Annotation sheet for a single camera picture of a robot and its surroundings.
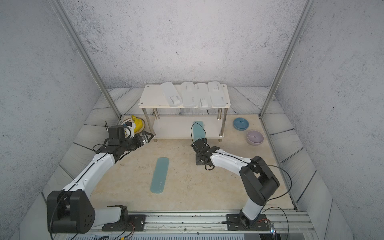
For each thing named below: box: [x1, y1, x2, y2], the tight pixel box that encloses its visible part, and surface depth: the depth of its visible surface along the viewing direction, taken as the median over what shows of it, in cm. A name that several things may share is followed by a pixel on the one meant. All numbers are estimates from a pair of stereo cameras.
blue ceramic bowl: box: [233, 117, 250, 131], surface depth 114 cm
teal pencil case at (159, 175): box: [150, 157, 170, 194], surface depth 91 cm
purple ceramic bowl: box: [246, 130, 264, 146], surface depth 103 cm
